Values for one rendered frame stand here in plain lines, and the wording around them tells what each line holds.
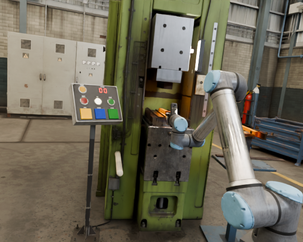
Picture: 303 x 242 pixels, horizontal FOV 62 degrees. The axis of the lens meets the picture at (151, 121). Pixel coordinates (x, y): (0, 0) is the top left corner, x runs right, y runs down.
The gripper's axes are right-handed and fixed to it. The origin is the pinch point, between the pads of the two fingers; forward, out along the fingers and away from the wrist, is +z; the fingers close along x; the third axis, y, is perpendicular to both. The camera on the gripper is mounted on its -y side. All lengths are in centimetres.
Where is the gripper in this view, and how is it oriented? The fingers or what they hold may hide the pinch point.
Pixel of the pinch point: (169, 113)
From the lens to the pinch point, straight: 199.8
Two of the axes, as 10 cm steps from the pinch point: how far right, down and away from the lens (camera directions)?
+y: -1.0, 9.8, 1.8
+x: 9.8, 0.7, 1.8
